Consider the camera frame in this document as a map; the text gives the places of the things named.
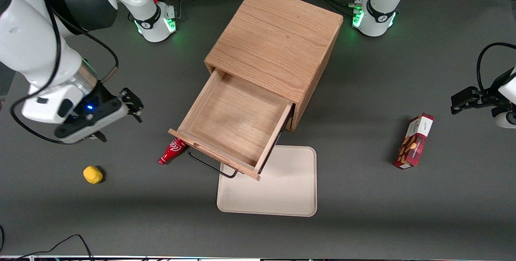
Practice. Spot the left gripper thick black finger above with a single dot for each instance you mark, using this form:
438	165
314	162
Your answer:
465	97

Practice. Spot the right gripper thin black finger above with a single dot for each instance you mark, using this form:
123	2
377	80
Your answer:
137	116

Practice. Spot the left gripper thin black finger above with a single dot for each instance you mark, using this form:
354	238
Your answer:
456	110

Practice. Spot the wooden drawer cabinet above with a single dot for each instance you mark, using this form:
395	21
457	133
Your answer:
278	39

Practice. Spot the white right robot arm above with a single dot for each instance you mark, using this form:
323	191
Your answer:
32	51

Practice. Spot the right gripper thick black finger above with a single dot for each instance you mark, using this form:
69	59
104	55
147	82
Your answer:
132	100

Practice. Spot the beige plastic tray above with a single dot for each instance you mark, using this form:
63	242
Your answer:
290	188

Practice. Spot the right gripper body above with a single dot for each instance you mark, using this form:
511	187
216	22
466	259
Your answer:
105	96

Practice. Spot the dark grey table mat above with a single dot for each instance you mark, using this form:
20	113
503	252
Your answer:
121	212

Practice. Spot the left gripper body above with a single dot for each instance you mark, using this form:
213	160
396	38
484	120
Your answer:
492	92

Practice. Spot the red cookie box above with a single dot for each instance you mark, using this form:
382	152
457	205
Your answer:
413	144

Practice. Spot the red cola bottle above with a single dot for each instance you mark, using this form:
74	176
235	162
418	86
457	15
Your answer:
171	153

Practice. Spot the yellow lemon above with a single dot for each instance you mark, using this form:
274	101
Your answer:
92	174

